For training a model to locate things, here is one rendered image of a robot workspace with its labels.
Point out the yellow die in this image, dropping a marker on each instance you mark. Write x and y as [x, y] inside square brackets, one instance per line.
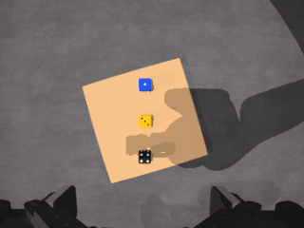
[145, 121]

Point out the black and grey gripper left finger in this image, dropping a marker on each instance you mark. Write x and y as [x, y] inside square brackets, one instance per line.
[39, 213]

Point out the blue die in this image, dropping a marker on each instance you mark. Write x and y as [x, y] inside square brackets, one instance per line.
[144, 84]

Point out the black die with white pips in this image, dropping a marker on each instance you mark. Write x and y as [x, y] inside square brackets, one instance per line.
[144, 156]

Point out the peach flat mat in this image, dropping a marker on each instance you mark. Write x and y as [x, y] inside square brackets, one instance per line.
[115, 105]

